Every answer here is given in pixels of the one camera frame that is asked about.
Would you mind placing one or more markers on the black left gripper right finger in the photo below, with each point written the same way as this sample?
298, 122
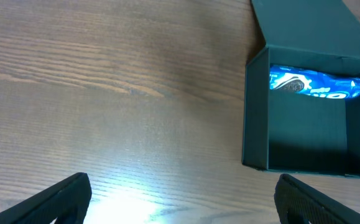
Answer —
297, 202

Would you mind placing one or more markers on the dark green open box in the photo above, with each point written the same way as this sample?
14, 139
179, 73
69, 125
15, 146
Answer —
294, 132

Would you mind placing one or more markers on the blue Oreo cookie pack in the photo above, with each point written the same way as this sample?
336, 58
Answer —
312, 83

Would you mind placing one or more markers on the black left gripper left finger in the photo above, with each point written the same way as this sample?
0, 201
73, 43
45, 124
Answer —
66, 202

